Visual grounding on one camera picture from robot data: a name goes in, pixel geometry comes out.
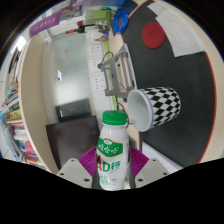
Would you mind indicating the grey metal laptop stand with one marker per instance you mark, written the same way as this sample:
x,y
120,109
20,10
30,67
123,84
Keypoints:
x,y
116,70

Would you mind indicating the white wall socket row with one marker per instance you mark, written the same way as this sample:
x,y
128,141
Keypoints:
x,y
97,66

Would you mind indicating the black-white checkered mug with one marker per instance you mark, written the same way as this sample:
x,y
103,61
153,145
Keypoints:
x,y
163,106

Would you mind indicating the white shelf with books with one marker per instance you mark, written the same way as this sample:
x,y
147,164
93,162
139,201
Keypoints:
x,y
31,110

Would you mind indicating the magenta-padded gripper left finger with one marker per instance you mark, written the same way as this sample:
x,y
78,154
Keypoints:
x,y
73,171

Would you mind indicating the written white paper sheet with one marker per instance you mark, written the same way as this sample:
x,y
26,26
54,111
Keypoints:
x,y
160,158

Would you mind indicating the ceiling light panels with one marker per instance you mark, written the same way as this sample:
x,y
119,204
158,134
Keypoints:
x,y
20,42

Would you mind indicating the flat round red coaster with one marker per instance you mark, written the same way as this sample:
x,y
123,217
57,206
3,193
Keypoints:
x,y
153,35

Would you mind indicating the white green-capped drink bottle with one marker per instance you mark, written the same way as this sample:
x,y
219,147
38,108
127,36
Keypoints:
x,y
112,156

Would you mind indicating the dark wine bottle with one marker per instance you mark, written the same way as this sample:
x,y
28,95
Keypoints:
x,y
76,30

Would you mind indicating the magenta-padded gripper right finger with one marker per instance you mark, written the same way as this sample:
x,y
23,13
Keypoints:
x,y
153,171

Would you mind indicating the black red-edged desk mat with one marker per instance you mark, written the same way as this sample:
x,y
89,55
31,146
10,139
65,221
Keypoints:
x,y
190,100

